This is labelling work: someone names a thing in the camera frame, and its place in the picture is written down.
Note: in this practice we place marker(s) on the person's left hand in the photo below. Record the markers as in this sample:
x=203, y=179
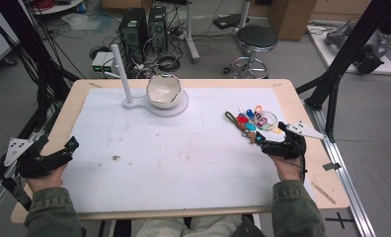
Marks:
x=47, y=181

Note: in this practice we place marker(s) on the grey tape piece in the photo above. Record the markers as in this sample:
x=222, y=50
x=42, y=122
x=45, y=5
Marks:
x=331, y=166

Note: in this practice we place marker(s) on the clear plastic sheet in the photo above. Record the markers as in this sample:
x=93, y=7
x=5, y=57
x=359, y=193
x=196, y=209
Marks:
x=85, y=22

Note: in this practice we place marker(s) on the white stand with post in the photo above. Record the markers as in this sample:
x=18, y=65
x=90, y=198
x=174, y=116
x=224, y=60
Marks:
x=124, y=75

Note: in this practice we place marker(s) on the person's right hand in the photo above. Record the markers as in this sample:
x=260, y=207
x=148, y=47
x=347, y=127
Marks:
x=287, y=169

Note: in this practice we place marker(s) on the slim black computer tower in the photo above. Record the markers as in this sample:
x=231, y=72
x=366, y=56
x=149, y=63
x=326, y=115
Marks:
x=157, y=28

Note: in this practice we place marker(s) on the thin wooden stick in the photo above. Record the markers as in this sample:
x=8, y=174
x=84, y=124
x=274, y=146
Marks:
x=323, y=193

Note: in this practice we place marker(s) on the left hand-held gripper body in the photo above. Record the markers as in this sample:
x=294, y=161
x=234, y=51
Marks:
x=35, y=163

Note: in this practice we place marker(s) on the white desk leg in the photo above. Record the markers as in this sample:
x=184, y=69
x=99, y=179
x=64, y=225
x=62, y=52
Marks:
x=191, y=33
x=245, y=13

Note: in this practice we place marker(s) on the person's light trousers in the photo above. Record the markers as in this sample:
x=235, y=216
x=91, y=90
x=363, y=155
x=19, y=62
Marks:
x=183, y=228

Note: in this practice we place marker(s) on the white bowl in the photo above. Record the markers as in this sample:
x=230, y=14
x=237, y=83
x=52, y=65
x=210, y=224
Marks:
x=163, y=92

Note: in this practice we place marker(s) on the grey machine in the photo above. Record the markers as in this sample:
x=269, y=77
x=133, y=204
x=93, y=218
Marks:
x=368, y=49

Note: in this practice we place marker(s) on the wooden table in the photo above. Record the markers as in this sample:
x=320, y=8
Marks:
x=318, y=158

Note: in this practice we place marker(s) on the black round stool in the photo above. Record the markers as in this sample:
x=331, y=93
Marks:
x=256, y=38

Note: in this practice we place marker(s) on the white board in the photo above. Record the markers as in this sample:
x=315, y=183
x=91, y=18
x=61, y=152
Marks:
x=331, y=56

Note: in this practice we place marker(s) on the cardboard box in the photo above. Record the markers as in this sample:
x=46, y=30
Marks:
x=290, y=18

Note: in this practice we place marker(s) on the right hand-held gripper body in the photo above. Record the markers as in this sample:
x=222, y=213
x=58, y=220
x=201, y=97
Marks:
x=289, y=148

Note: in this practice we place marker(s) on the black flat device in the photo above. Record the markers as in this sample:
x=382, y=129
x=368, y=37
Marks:
x=229, y=21

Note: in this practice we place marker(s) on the white table mat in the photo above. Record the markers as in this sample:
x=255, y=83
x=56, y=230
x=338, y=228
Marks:
x=170, y=164

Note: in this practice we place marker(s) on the white round table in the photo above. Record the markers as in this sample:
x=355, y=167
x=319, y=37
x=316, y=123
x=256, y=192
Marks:
x=57, y=6

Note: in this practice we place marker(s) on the small white power box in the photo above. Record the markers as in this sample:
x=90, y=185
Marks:
x=109, y=64
x=97, y=62

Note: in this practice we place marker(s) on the large black computer tower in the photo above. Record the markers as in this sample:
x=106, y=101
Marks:
x=132, y=33

